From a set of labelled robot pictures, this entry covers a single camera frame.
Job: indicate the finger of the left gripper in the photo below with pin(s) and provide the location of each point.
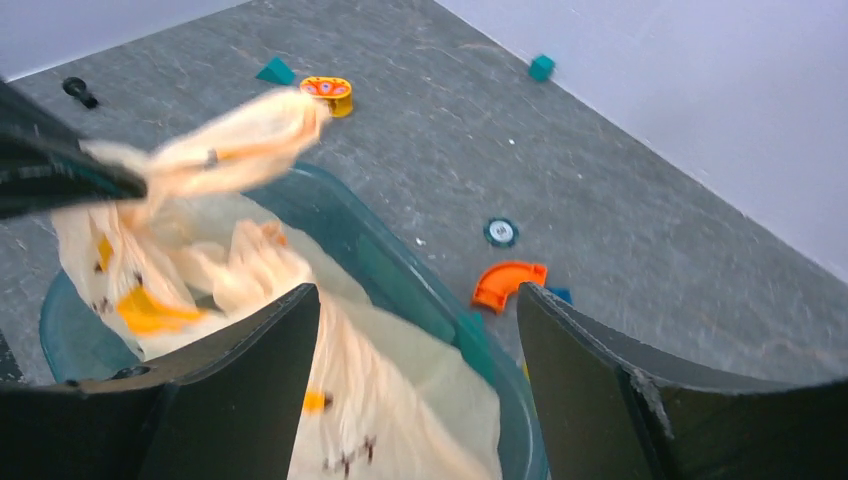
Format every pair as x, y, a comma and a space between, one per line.
43, 167

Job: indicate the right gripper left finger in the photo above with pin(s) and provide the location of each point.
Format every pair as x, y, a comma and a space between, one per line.
224, 407

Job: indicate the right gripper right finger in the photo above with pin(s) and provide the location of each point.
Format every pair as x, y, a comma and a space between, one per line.
612, 407

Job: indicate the orange plastic bag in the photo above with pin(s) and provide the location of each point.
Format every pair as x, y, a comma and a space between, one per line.
384, 399

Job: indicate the small black knob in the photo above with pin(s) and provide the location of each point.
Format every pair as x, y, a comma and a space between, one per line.
78, 89

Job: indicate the blue lego brick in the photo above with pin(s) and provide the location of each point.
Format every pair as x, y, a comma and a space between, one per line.
562, 293

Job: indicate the orange curved toy piece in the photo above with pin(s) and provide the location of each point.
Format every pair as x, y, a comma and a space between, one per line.
502, 280

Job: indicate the round black white disc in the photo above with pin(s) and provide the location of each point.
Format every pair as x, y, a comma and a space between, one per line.
501, 232

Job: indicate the teal transparent plastic tub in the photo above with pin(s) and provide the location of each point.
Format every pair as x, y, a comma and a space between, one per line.
77, 345

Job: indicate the teal triangular block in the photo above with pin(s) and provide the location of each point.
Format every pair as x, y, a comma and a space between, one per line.
277, 72

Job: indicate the yellow butterfly toy block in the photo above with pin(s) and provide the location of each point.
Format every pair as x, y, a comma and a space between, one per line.
335, 91

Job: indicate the teal cube by wall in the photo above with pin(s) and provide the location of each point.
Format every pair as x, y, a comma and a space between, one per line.
541, 68

